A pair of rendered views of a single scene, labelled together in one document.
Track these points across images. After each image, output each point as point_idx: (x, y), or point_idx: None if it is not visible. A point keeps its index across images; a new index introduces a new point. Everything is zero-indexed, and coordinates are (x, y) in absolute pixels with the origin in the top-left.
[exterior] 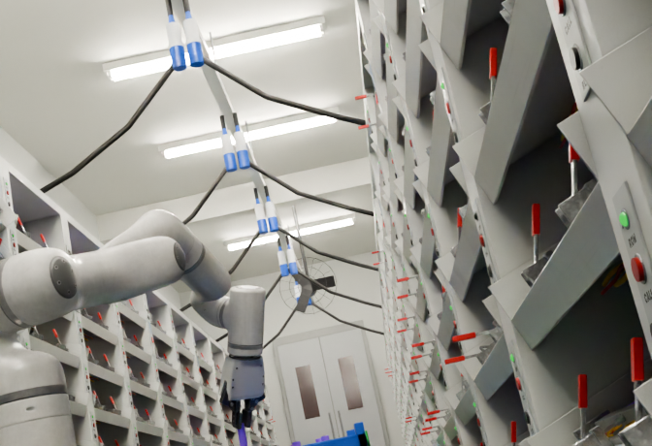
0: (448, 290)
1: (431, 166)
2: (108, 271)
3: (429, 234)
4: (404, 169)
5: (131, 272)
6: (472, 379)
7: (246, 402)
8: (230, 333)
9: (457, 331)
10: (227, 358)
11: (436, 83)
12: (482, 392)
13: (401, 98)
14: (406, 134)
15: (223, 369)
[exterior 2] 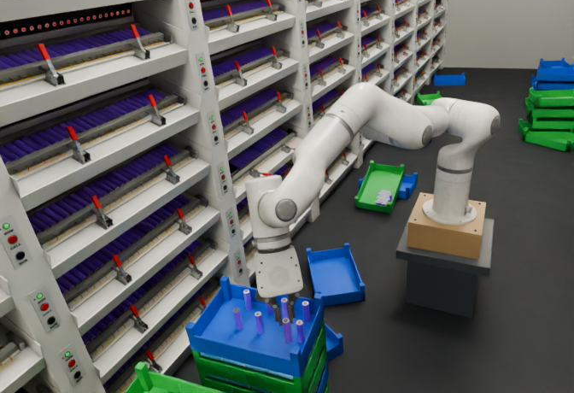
0: (219, 160)
1: (246, 89)
2: None
3: (158, 137)
4: (87, 80)
5: None
6: (232, 200)
7: (274, 302)
8: None
9: (223, 180)
10: (293, 246)
11: None
12: (237, 201)
13: (191, 35)
14: (166, 57)
15: (297, 259)
